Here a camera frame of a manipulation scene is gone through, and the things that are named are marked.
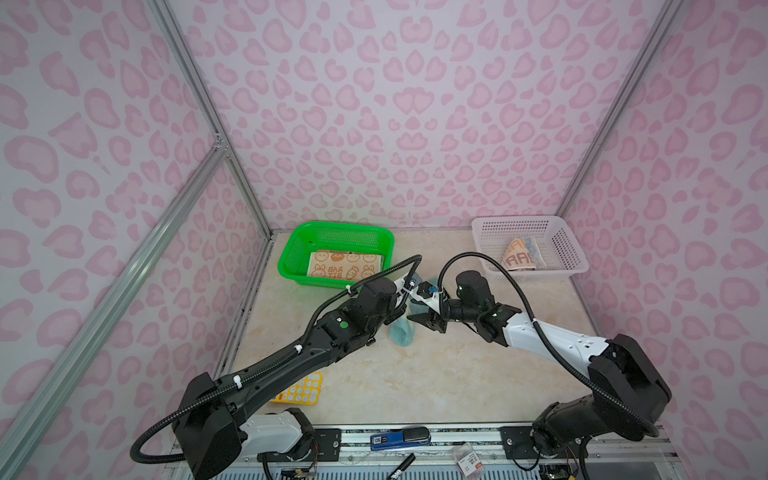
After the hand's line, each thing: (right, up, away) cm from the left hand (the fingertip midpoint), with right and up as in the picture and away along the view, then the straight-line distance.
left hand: (400, 283), depth 76 cm
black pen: (0, -42, -7) cm, 43 cm away
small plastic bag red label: (+15, -40, -7) cm, 44 cm away
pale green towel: (+1, -13, +3) cm, 13 cm away
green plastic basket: (-35, +14, +34) cm, 51 cm away
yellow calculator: (-25, -29, +4) cm, 39 cm away
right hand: (+3, -6, +3) cm, 7 cm away
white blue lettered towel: (+44, +8, +27) cm, 52 cm away
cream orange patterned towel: (-19, +4, +28) cm, 34 cm away
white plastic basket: (+58, +7, +30) cm, 66 cm away
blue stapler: (0, -36, -6) cm, 36 cm away
